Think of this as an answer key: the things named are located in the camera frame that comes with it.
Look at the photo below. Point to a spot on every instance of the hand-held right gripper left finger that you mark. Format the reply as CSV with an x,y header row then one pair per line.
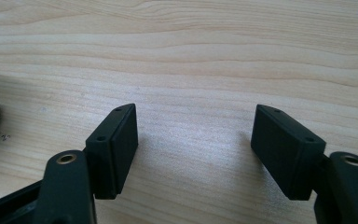
x,y
112,152

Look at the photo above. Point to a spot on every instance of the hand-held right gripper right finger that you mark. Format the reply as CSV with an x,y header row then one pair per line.
x,y
287,152

